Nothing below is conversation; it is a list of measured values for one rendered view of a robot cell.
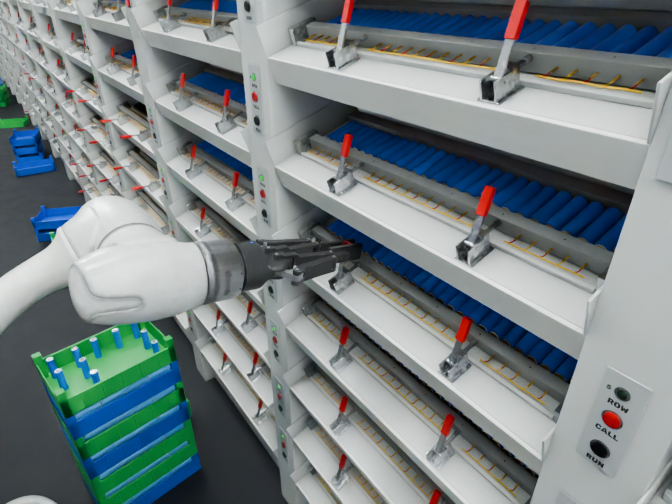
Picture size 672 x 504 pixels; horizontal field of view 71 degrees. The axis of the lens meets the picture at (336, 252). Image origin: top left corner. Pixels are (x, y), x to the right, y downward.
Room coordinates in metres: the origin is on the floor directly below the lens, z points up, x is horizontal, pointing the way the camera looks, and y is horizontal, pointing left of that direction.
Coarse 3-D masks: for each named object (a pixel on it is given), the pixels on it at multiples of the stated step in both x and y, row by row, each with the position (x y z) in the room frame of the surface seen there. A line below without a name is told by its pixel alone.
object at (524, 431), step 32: (288, 224) 0.86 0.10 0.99; (320, 224) 0.90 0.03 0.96; (320, 288) 0.73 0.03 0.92; (352, 288) 0.70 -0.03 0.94; (384, 288) 0.69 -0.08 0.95; (352, 320) 0.67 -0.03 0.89; (384, 320) 0.61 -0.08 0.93; (416, 352) 0.54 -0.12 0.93; (448, 352) 0.53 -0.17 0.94; (480, 352) 0.52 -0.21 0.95; (448, 384) 0.48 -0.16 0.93; (480, 384) 0.47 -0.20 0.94; (512, 384) 0.46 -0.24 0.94; (480, 416) 0.43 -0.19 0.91; (512, 416) 0.42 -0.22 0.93; (544, 416) 0.41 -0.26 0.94; (512, 448) 0.40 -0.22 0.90; (544, 448) 0.35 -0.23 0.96
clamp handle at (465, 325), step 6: (468, 318) 0.51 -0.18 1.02; (462, 324) 0.51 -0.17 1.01; (468, 324) 0.50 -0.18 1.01; (462, 330) 0.50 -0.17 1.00; (468, 330) 0.50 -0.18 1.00; (456, 336) 0.50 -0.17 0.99; (462, 336) 0.50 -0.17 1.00; (456, 342) 0.50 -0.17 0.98; (462, 342) 0.50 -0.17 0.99; (456, 348) 0.50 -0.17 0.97; (456, 354) 0.50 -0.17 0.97; (450, 360) 0.50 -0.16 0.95; (456, 360) 0.49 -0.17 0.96
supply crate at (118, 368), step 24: (96, 336) 1.06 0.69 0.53; (168, 336) 1.02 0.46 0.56; (72, 360) 1.00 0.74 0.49; (96, 360) 1.01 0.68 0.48; (120, 360) 1.01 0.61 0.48; (144, 360) 0.95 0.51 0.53; (168, 360) 1.00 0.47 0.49; (48, 384) 0.87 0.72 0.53; (72, 384) 0.92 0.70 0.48; (96, 384) 0.87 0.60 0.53; (120, 384) 0.90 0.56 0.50; (72, 408) 0.82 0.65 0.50
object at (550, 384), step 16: (368, 272) 0.73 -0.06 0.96; (384, 272) 0.69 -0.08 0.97; (400, 288) 0.65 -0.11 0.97; (416, 288) 0.64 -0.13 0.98; (400, 304) 0.63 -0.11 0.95; (416, 304) 0.63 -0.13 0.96; (432, 304) 0.60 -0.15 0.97; (448, 320) 0.57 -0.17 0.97; (480, 336) 0.52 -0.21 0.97; (496, 352) 0.50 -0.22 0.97; (512, 352) 0.49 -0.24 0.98; (512, 368) 0.48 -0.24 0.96; (528, 368) 0.46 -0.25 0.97; (544, 384) 0.44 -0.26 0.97; (560, 384) 0.43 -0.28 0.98; (560, 400) 0.42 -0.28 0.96
